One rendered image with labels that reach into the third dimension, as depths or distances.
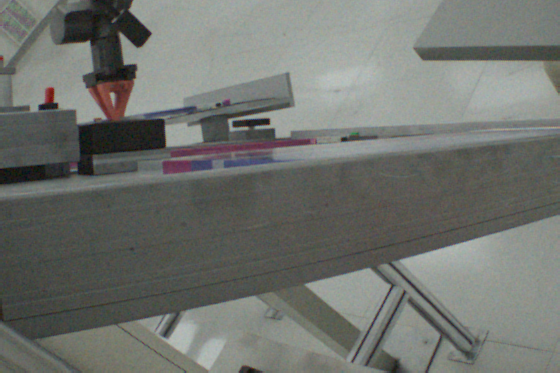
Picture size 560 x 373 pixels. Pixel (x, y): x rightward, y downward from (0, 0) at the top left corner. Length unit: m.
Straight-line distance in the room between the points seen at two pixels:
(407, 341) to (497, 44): 0.82
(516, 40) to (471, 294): 0.73
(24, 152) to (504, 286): 1.33
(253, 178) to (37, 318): 0.13
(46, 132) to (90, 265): 0.34
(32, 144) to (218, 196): 0.32
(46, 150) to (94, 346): 1.34
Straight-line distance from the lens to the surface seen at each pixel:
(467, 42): 1.37
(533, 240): 1.80
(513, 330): 1.68
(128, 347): 1.99
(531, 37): 1.28
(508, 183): 0.51
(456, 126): 0.99
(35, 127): 0.64
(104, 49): 1.30
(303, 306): 1.56
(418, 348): 1.79
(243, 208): 0.35
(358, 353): 1.45
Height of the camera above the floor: 1.31
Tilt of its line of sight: 29 degrees down
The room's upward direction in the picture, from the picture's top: 46 degrees counter-clockwise
